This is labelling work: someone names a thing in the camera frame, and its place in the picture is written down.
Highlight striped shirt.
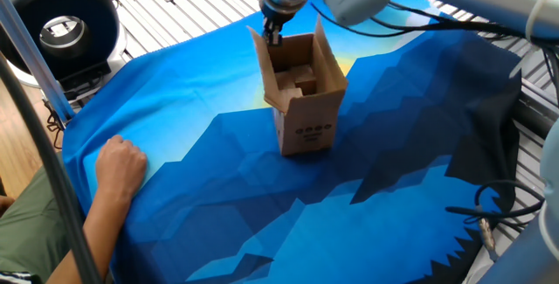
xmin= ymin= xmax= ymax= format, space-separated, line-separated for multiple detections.
xmin=0 ymin=270 xmax=34 ymax=284

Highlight thick grey hose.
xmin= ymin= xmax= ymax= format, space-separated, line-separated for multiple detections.
xmin=0 ymin=54 xmax=104 ymax=284

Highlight bare person hand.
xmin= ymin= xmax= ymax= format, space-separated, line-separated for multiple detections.
xmin=94 ymin=134 xmax=148 ymax=198

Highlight aluminium frame post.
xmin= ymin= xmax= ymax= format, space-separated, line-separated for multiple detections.
xmin=0 ymin=0 xmax=76 ymax=124

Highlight blue mountain print cloth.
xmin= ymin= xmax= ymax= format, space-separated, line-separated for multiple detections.
xmin=62 ymin=0 xmax=523 ymax=284

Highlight thin black wires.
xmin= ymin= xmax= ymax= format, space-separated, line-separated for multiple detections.
xmin=43 ymin=100 xmax=66 ymax=150

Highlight green shorts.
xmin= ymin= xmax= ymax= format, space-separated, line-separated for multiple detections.
xmin=0 ymin=165 xmax=86 ymax=283

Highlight black cable with metal plug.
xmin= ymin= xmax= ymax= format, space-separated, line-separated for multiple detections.
xmin=445 ymin=179 xmax=546 ymax=253

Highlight black round ring light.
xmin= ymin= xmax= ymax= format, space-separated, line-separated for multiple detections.
xmin=0 ymin=0 xmax=128 ymax=101

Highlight black frame rail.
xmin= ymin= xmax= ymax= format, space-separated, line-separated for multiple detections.
xmin=513 ymin=94 xmax=559 ymax=140

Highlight bare person forearm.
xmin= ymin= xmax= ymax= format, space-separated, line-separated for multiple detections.
xmin=45 ymin=187 xmax=135 ymax=284

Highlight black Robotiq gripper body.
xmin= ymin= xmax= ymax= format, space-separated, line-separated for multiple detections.
xmin=260 ymin=6 xmax=299 ymax=31

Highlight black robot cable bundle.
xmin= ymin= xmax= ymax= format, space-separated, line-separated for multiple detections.
xmin=309 ymin=0 xmax=559 ymax=107

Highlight brown cardboard box with label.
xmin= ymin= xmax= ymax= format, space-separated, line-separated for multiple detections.
xmin=246 ymin=15 xmax=349 ymax=157

